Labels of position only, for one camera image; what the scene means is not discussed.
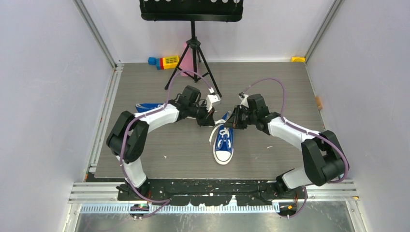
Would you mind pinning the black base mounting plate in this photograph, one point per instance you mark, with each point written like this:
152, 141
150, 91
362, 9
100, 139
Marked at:
208, 192

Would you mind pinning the black music stand tripod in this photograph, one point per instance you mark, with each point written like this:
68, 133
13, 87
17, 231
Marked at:
193, 11

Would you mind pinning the blue sneaker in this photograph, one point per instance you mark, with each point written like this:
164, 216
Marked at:
223, 140
144, 107

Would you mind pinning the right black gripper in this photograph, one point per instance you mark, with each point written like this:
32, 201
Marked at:
234, 121

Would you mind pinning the yellow corner block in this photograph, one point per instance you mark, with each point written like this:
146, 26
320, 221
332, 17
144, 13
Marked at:
298, 59

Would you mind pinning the aluminium frame rail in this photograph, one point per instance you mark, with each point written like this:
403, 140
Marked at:
94, 192

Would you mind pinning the small wooden block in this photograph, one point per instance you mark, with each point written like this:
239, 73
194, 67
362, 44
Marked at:
318, 103

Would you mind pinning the pink foam block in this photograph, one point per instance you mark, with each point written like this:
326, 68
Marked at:
187, 61

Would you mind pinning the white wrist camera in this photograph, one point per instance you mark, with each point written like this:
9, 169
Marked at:
243, 97
212, 100

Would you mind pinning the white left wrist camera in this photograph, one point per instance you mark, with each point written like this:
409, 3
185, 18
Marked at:
212, 100

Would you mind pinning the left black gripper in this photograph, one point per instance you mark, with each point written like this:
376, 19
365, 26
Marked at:
207, 120

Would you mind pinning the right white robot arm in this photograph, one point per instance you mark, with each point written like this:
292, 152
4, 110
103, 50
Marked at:
323, 159

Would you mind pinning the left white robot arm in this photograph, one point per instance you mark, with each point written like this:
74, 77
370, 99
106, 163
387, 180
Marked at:
128, 136

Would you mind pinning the colourful toy block phone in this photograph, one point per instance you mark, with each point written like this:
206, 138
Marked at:
164, 62

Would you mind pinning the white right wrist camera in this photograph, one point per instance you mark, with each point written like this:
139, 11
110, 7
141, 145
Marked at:
243, 97

